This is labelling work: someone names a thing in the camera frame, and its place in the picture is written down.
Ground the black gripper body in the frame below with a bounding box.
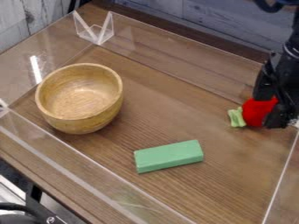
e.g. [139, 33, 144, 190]
[267, 43, 299, 106]

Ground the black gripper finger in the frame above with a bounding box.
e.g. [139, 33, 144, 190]
[263, 97, 299, 129]
[252, 59, 277, 102]

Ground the red plush strawberry toy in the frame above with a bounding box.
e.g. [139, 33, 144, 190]
[228, 97, 278, 128]

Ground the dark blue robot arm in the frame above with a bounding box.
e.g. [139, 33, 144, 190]
[252, 0, 299, 129]

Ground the green rectangular block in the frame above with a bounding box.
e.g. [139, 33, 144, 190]
[135, 140, 204, 173]

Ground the wooden bowl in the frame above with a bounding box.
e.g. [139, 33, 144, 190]
[35, 63, 124, 135]

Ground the clear acrylic tray enclosure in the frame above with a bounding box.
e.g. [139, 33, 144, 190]
[0, 13, 298, 224]

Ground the black metal table frame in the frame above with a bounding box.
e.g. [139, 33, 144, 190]
[26, 184, 80, 224]

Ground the black cable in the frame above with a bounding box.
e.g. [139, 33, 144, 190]
[0, 200, 40, 224]

